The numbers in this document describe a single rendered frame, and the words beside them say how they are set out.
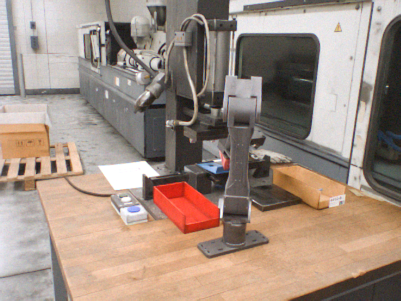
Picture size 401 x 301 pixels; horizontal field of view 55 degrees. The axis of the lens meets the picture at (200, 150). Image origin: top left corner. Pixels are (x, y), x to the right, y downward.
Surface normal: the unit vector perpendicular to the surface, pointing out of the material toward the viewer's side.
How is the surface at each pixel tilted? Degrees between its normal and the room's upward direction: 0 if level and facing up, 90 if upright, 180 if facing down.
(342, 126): 90
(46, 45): 90
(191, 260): 0
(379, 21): 90
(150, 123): 90
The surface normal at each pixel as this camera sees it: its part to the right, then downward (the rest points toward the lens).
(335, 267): 0.03, -0.96
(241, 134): -0.11, 0.39
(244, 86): -0.09, -0.11
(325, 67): -0.91, 0.09
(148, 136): 0.41, 0.26
